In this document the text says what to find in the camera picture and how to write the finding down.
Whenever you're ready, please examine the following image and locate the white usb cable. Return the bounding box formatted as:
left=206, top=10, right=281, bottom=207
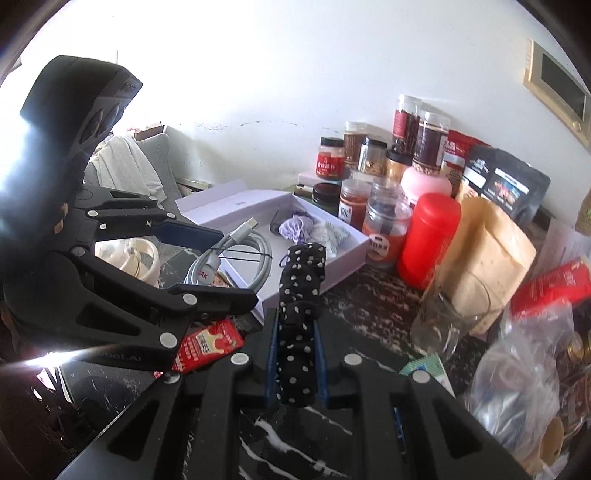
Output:
left=183, top=216, right=274, bottom=293

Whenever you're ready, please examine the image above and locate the red snack packet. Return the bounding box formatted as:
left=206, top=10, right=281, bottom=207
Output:
left=172, top=318, right=243, bottom=374

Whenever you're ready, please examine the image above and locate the black polka dot scrunchie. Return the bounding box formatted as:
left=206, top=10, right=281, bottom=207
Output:
left=276, top=242, right=325, bottom=408

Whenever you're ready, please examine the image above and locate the nutritious cereal packet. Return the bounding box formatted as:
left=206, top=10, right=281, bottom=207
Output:
left=195, top=266, right=236, bottom=288

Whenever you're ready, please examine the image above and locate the lavender drawstring pouch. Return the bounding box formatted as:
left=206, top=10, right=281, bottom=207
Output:
left=277, top=214, right=315, bottom=245

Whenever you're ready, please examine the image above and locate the cream electric kettle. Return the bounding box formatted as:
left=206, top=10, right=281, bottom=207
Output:
left=94, top=238, right=160, bottom=287

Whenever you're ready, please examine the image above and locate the grey clothes pile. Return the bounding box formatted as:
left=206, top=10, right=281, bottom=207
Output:
left=84, top=136, right=167, bottom=204

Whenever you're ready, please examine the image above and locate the white open gift box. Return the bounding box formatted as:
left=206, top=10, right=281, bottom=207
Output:
left=176, top=180, right=370, bottom=323

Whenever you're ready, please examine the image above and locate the blue white medicine box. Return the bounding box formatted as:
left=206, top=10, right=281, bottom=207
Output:
left=400, top=354, right=456, bottom=397

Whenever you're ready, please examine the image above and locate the glass mug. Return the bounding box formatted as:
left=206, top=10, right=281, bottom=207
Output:
left=410, top=267, right=492, bottom=361

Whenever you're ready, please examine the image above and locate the chenpi spice jar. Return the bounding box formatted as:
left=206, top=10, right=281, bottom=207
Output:
left=338, top=179, right=372, bottom=230

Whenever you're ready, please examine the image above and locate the orange label clear jar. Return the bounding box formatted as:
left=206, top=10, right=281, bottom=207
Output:
left=362, top=199, right=413, bottom=268

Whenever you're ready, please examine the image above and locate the red label sauce jar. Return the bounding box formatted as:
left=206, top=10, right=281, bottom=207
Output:
left=315, top=137, right=345, bottom=180

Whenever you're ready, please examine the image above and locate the red canister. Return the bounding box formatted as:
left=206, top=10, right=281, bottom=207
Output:
left=397, top=193, right=461, bottom=290

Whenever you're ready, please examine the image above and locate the clear plastic bag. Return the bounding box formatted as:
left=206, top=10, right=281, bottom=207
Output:
left=464, top=301, right=575, bottom=461

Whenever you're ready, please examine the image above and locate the seed jar black lid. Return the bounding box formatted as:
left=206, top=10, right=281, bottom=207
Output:
left=358, top=137, right=388, bottom=176

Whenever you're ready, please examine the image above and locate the kraft paper pouch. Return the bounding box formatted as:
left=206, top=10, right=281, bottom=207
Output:
left=437, top=197, right=536, bottom=336

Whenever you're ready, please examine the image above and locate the gold jar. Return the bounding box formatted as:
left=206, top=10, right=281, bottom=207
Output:
left=386, top=150, right=412, bottom=183

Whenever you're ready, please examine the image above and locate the brown powder jar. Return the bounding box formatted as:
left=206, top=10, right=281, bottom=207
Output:
left=344, top=121, right=368, bottom=170

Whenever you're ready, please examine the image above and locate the pink jar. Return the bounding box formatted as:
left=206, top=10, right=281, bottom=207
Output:
left=401, top=167, right=452, bottom=208

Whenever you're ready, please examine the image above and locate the tall red label jar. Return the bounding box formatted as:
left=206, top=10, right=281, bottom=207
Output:
left=393, top=94, right=423, bottom=156

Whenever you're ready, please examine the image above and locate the tall dark label jar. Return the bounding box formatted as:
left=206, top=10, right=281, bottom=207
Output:
left=413, top=110, right=451, bottom=176

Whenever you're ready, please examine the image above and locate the black coffee pouch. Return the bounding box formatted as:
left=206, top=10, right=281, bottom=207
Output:
left=456, top=145, right=551, bottom=228

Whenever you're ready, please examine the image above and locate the red goji packet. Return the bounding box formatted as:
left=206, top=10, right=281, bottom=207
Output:
left=510, top=257, right=590, bottom=318

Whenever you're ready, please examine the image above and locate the gold picture frame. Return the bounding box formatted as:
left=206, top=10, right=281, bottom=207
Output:
left=523, top=39, right=590, bottom=149

